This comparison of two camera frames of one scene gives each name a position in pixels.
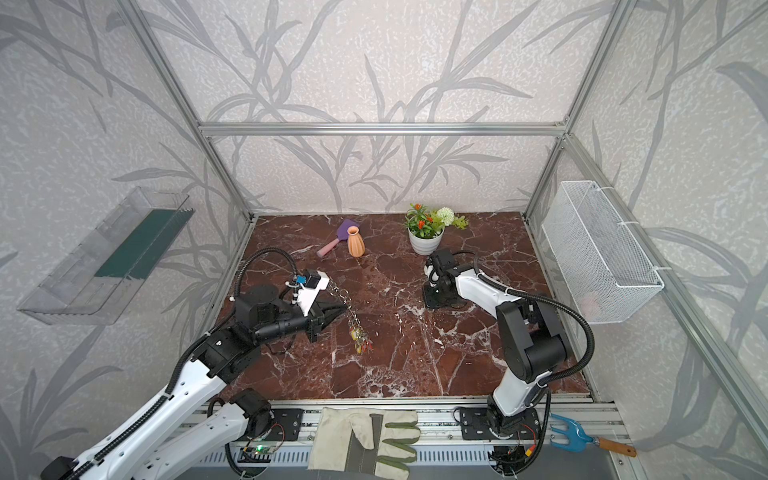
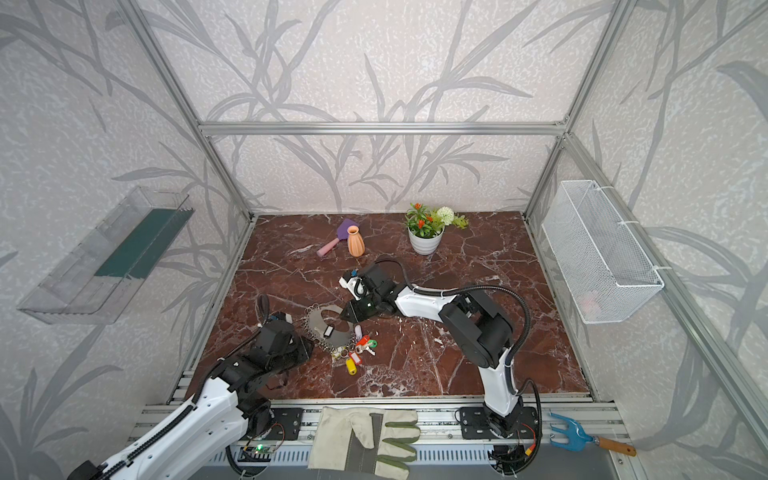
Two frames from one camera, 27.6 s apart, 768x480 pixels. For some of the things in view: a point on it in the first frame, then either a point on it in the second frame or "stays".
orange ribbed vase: [355, 245] stays
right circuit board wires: [515, 458] stays
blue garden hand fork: [578, 438] stays
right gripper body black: [438, 292] -> [359, 306]
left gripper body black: [313, 321] -> [298, 348]
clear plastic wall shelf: [95, 283] stays
